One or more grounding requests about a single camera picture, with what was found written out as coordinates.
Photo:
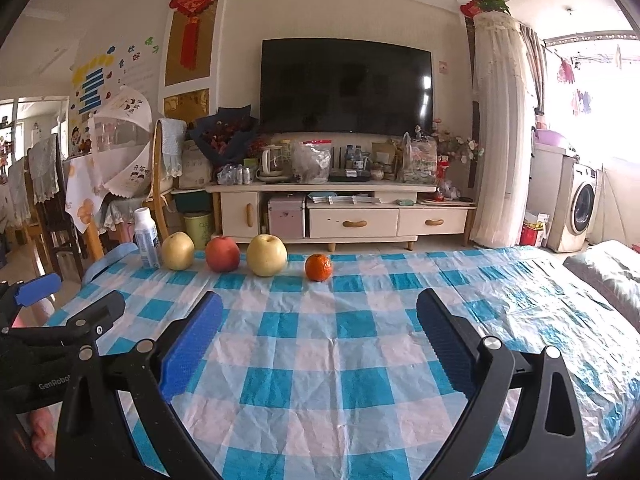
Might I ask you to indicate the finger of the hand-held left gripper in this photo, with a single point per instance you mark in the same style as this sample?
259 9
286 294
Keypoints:
37 290
102 312

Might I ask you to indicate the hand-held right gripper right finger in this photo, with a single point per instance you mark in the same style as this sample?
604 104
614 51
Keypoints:
445 340

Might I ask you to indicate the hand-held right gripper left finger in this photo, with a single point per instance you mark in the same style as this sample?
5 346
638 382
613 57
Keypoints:
192 345

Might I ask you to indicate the person's left hand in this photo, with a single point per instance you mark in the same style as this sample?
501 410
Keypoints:
42 422

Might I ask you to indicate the pink plastic bag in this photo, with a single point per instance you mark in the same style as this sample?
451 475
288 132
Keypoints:
35 312

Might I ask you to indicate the dark wooden chair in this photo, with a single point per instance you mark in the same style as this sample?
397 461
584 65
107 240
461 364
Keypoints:
55 230

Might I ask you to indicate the white blue tissue pack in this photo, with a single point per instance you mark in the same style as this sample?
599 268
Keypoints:
147 240

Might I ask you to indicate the yellow pear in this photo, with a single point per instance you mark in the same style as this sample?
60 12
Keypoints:
267 256
178 252

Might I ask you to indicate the red apple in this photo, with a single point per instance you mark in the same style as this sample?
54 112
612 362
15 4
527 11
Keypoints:
223 255

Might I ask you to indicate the green bin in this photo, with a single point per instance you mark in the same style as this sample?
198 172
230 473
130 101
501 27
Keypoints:
196 232

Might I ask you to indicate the grey chair cloth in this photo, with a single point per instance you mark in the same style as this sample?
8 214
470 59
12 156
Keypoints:
44 170

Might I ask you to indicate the light wooden chair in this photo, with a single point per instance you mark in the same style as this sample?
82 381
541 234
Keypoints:
159 200

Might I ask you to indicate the blue checkered tablecloth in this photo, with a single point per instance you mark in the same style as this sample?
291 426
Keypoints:
320 360

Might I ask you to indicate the red bag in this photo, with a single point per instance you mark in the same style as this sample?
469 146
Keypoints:
531 235

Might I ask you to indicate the orange tangerine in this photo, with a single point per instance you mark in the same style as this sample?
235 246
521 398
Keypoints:
318 267

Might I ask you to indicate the cream TV cabinet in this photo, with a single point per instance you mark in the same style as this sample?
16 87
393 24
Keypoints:
355 222

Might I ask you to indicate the pink storage box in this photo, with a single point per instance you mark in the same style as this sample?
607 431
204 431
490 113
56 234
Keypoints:
286 217

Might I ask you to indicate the stack of books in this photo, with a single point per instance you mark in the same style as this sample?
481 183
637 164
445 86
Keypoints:
345 199

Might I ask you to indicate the pack of small bottles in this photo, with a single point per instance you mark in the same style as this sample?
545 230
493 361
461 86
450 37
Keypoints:
235 174

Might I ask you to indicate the grey cushion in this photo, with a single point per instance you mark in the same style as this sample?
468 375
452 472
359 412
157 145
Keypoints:
607 270

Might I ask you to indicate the light blue lace towel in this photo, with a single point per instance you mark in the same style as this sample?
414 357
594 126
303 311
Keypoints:
172 145

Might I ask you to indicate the clear bag of snacks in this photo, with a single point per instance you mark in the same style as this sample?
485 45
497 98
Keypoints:
420 160

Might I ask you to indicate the white mesh food cover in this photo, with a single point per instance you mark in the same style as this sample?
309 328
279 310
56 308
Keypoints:
125 125

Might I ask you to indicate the white washing machine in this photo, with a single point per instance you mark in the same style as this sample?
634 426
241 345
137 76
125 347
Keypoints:
580 210

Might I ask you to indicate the artificial flower arrangement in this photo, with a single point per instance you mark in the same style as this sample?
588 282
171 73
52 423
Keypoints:
457 145

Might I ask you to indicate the white electric kettle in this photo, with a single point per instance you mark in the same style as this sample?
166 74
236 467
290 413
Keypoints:
272 162

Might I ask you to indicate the clear water bottle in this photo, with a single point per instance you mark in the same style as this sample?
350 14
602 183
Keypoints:
351 159
360 159

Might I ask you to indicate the standing air conditioner lace cover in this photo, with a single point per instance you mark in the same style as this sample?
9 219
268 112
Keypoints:
500 135

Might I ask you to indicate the dark wrapped flower bouquet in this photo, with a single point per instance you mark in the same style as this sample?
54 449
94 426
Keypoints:
225 132

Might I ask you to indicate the clear plastic bag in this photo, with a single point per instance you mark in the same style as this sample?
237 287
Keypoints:
310 162

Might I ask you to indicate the purple basin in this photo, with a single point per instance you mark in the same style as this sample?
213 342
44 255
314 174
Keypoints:
552 136

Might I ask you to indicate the black television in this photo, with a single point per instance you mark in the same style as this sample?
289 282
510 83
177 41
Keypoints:
345 85

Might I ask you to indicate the patterned curtain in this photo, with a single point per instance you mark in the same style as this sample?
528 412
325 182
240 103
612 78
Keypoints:
535 70

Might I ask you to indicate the pink hanging garment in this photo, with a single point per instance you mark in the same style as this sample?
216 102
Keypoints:
566 70

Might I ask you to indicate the red ornament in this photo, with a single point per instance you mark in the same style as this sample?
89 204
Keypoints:
469 9

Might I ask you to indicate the green potted plant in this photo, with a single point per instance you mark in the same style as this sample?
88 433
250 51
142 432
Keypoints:
492 4

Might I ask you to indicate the blue wall sticker chart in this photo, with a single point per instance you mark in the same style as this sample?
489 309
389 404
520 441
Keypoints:
92 85

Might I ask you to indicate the small gold wall panel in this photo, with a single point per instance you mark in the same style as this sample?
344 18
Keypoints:
185 107

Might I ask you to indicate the large gold wall panel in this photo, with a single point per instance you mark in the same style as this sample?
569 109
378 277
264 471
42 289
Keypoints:
175 60

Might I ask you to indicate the red knot wall hanging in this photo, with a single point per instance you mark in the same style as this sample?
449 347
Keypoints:
195 0

